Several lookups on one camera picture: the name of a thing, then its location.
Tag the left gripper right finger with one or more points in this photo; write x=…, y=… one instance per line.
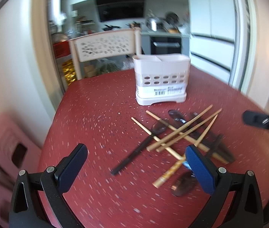
x=246, y=207

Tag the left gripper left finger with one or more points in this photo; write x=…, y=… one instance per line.
x=27, y=209

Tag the blue-patterned bamboo chopstick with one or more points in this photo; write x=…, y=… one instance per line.
x=164, y=177

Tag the black-handled metal spoon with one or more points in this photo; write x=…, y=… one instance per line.
x=157, y=129

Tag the pink plastic stool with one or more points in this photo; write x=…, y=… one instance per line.
x=17, y=152

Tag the dark plastic spoon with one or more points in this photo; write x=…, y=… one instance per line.
x=184, y=184
x=179, y=120
x=222, y=147

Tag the white plastic utensil holder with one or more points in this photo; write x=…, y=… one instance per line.
x=161, y=78

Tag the white refrigerator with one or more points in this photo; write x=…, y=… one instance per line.
x=212, y=43

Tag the red plastic basket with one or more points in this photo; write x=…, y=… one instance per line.
x=61, y=49

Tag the black built-in oven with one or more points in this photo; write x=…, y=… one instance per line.
x=165, y=45

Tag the white perforated storage cart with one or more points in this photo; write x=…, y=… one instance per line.
x=103, y=45

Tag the black range hood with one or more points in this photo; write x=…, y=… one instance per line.
x=110, y=10

